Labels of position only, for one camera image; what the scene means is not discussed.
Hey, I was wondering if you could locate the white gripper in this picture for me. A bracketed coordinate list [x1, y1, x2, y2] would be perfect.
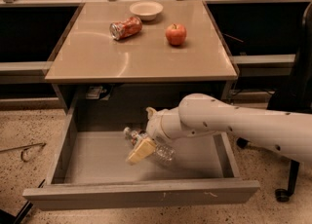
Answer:
[126, 107, 215, 165]

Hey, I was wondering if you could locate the clear plastic water bottle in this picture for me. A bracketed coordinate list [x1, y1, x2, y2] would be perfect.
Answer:
[124, 127, 175, 166]

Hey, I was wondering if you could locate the red apple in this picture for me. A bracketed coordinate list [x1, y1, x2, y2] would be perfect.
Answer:
[165, 23, 187, 46]

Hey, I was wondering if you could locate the grey open top drawer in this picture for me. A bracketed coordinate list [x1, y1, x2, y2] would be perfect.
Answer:
[23, 86, 259, 210]

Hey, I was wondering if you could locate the grey cabinet with counter top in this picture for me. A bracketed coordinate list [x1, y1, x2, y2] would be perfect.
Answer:
[44, 0, 239, 112]

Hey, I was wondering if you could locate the white bowl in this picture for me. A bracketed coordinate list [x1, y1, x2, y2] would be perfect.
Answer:
[130, 1, 163, 21]

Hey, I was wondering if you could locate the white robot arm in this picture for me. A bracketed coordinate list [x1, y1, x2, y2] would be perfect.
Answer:
[124, 93, 312, 165]

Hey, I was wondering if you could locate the black office chair base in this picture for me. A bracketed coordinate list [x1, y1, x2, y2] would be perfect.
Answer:
[236, 2, 312, 203]

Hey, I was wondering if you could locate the metal hook on floor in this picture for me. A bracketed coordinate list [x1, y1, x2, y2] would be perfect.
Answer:
[0, 142, 46, 163]

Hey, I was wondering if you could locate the crushed orange soda can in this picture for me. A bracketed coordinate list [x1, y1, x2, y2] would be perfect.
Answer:
[109, 17, 142, 41]

